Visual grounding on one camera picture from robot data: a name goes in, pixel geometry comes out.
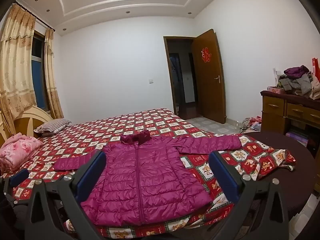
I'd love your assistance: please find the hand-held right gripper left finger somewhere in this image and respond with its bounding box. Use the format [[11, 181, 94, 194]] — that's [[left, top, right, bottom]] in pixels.
[[25, 151, 107, 240]]

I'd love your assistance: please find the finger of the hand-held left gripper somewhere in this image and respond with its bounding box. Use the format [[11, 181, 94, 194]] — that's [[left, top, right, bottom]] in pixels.
[[2, 169, 30, 205]]

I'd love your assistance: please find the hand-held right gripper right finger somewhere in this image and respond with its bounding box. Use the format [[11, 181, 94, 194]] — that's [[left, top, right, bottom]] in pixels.
[[209, 151, 289, 240]]

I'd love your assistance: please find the magenta puffer jacket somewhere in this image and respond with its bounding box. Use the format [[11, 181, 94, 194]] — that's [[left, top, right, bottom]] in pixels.
[[52, 131, 242, 227]]

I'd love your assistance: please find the clothes heap on floor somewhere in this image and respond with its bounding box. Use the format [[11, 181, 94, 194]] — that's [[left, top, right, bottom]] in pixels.
[[240, 116, 262, 133]]

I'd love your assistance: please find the grey clothes pile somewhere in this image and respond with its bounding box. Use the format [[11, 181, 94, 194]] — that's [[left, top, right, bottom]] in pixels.
[[276, 71, 320, 99]]

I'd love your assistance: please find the pink folded quilt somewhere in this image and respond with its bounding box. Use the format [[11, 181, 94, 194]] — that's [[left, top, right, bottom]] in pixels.
[[0, 134, 43, 174]]

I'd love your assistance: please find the wooden bed headboard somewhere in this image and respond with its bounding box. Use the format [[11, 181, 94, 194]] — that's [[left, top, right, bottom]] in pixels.
[[0, 105, 54, 145]]

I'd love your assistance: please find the striped pillow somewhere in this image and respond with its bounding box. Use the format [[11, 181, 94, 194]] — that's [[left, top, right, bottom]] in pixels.
[[34, 119, 72, 137]]

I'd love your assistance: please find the dark brown round cover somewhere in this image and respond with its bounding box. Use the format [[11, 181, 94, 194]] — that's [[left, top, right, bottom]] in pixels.
[[246, 130, 317, 220]]

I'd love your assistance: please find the wooden dresser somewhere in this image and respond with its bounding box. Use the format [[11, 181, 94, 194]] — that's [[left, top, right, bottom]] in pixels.
[[260, 90, 320, 150]]

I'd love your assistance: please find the red bear-print bed blanket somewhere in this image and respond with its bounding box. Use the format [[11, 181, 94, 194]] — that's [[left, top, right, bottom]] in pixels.
[[0, 108, 297, 240]]

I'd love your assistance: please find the brown wooden door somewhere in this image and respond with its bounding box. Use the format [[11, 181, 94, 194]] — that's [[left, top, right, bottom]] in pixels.
[[192, 29, 227, 124]]

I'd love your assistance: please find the purple storage box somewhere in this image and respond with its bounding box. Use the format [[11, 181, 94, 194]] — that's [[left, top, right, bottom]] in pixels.
[[285, 127, 310, 147]]

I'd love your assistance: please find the window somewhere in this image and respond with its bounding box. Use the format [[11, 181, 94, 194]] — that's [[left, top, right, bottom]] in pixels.
[[31, 30, 48, 112]]

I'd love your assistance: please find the narrow beige floral curtain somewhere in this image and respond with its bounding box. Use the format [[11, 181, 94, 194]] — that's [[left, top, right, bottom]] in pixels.
[[44, 28, 64, 119]]

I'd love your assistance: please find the wide beige floral curtain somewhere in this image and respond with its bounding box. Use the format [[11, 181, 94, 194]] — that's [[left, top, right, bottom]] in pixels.
[[0, 2, 38, 135]]

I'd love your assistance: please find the white box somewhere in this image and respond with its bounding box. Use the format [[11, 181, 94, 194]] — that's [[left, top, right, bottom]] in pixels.
[[272, 67, 284, 88]]

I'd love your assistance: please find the red paper door decoration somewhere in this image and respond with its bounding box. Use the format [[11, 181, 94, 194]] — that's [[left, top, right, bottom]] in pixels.
[[201, 46, 212, 62]]

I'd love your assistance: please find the purple garment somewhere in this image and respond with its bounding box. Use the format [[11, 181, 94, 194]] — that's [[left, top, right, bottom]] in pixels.
[[284, 65, 310, 79]]

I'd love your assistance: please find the red bag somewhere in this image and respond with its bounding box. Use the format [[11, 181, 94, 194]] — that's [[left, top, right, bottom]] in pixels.
[[311, 57, 320, 82]]

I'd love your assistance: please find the dark curtain rod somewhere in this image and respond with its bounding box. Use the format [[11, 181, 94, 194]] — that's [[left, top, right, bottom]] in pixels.
[[14, 1, 55, 32]]

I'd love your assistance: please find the brown door frame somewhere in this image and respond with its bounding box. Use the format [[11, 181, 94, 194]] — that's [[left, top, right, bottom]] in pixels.
[[163, 36, 194, 117]]

